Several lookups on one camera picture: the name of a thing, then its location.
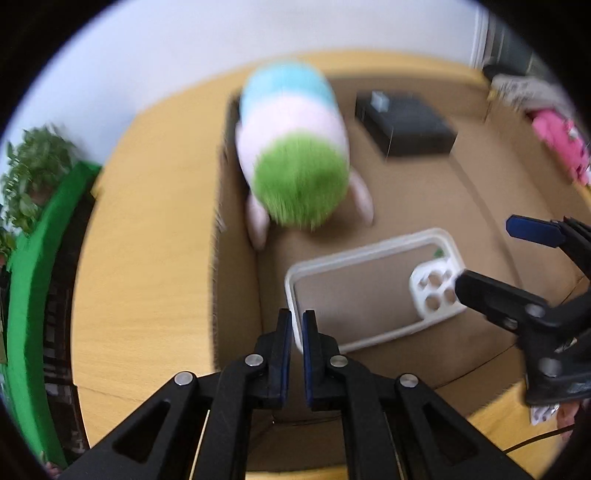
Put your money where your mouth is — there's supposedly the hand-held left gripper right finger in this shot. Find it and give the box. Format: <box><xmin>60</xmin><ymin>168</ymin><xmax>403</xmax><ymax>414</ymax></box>
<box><xmin>302</xmin><ymin>310</ymin><xmax>536</xmax><ymax>480</ymax></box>

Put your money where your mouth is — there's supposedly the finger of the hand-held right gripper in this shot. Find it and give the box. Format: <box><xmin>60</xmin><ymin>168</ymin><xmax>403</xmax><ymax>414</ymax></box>
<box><xmin>455</xmin><ymin>270</ymin><xmax>555</xmax><ymax>333</ymax></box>
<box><xmin>505</xmin><ymin>215</ymin><xmax>591</xmax><ymax>278</ymax></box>

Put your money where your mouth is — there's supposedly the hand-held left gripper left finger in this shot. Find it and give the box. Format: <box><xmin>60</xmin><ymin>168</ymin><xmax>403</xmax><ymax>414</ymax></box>
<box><xmin>58</xmin><ymin>308</ymin><xmax>294</xmax><ymax>480</ymax></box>

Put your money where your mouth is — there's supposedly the white phone case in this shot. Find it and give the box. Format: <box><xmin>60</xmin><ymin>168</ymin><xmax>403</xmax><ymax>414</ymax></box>
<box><xmin>285</xmin><ymin>227</ymin><xmax>467</xmax><ymax>354</ymax></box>

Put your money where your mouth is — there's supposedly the brown cardboard box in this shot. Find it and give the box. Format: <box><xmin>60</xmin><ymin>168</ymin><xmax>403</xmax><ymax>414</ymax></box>
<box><xmin>210</xmin><ymin>76</ymin><xmax>587</xmax><ymax>472</ymax></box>

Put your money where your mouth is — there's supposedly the blue and pink plush toy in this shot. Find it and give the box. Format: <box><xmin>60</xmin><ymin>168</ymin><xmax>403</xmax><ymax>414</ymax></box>
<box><xmin>235</xmin><ymin>62</ymin><xmax>375</xmax><ymax>250</ymax></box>

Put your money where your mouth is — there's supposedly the grey cloth with writing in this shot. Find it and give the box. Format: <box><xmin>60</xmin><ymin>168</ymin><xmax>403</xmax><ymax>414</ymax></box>
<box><xmin>489</xmin><ymin>74</ymin><xmax>578</xmax><ymax>116</ymax></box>

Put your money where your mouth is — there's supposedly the black box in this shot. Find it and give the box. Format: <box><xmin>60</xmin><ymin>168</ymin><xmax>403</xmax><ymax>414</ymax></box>
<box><xmin>355</xmin><ymin>91</ymin><xmax>458</xmax><ymax>158</ymax></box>

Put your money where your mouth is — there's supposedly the large green potted plant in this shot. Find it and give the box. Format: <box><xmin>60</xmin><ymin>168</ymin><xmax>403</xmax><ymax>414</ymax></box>
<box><xmin>0</xmin><ymin>124</ymin><xmax>77</xmax><ymax>232</ymax></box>

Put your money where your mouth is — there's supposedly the black cable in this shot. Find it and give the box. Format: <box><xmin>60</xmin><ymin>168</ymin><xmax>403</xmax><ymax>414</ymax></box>
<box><xmin>501</xmin><ymin>427</ymin><xmax>573</xmax><ymax>453</ymax></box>

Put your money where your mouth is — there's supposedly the grey door frame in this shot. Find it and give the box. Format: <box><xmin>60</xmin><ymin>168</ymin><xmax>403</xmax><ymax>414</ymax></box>
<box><xmin>471</xmin><ymin>9</ymin><xmax>546</xmax><ymax>77</ymax></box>

